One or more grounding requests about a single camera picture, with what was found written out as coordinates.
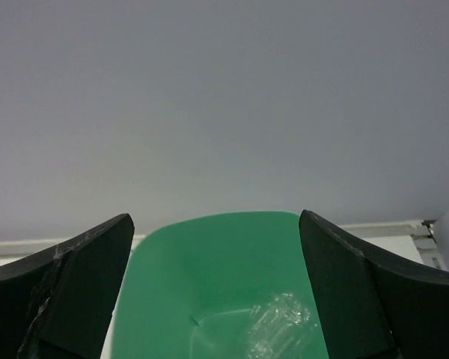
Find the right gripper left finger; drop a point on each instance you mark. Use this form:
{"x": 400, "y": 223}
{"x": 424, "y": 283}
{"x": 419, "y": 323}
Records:
{"x": 58, "y": 302}

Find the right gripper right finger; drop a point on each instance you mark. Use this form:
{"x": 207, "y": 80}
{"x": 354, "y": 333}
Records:
{"x": 373, "y": 303}

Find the clear bottle blue-ringed cap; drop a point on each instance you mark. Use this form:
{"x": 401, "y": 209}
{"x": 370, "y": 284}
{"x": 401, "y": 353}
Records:
{"x": 283, "y": 327}

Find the green plastic bin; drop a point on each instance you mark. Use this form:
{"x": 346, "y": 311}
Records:
{"x": 188, "y": 292}

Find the aluminium right rail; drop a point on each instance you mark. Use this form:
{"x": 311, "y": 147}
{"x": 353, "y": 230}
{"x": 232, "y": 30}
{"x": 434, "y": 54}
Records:
{"x": 426, "y": 245}

